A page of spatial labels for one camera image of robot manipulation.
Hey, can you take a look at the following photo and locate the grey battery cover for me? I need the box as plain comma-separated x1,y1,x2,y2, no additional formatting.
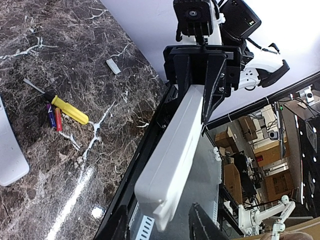
105,58,121,75

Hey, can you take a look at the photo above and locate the red battery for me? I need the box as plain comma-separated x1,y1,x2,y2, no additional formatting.
54,107,63,132

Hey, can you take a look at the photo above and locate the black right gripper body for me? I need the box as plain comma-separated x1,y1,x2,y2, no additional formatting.
163,45,242,90

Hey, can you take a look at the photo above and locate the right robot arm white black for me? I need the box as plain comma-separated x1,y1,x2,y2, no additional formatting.
163,0,289,124

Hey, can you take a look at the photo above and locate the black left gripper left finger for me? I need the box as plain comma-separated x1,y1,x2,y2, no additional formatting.
94,205,130,240

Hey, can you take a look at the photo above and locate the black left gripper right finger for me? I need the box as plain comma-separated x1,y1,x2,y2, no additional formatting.
188,202,229,240

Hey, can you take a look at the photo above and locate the white remote control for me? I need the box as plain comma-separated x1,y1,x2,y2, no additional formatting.
134,84,204,232

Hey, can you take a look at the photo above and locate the white slotted cable duct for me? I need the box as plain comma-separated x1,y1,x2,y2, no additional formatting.
135,215,155,240

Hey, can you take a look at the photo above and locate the yellow handle screwdriver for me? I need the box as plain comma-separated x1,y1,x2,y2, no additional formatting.
23,78,89,125

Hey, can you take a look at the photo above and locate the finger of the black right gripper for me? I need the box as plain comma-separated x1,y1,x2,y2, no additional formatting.
201,53,226,125
173,54,192,100

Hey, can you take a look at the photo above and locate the blue purple battery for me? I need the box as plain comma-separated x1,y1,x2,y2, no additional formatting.
46,103,57,128

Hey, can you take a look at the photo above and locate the grey remote control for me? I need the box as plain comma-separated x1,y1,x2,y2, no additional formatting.
0,99,30,187

